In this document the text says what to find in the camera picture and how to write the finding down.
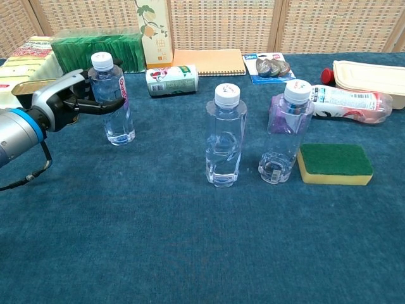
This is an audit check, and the yellow sponge multipack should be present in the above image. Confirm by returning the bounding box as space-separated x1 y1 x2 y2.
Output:
0 35 64 110

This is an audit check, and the green yellow scrub sponge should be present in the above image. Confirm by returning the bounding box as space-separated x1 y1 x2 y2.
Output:
296 143 375 186

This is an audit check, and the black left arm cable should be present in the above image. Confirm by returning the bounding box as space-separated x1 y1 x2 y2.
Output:
0 141 53 192

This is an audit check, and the blue correction tape pack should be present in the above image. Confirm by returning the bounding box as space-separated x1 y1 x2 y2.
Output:
242 53 297 85

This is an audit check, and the orange spiral notebook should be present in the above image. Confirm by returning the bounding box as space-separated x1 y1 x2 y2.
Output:
172 49 247 77

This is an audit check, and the black gold luncheon meat can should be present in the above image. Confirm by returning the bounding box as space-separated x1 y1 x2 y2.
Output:
11 78 80 126

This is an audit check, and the clear water bottle pink label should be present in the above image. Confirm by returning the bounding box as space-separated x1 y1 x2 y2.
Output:
87 52 136 146

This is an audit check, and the red white labelled drink bottle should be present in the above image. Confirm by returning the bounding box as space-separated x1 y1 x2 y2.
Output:
309 84 394 125

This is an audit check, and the tall orange pomelo print box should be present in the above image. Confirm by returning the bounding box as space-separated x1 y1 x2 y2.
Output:
133 0 174 70

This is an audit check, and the beige lidded food container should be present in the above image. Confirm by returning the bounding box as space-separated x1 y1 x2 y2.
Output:
332 60 405 110

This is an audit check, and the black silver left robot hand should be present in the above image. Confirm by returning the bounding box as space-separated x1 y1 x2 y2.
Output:
31 69 128 133

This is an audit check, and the clear water bottle white cap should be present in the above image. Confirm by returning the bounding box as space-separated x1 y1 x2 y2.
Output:
258 79 316 184
205 83 248 188

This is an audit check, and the white green drink can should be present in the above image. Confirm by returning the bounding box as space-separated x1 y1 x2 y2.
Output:
145 65 199 98

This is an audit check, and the box of green packets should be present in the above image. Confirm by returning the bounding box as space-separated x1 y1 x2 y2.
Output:
50 31 147 75

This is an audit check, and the small purple box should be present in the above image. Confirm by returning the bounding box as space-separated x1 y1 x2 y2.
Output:
268 94 300 134

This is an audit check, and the woven folding screen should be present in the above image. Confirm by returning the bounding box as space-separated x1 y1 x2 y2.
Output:
0 0 405 60

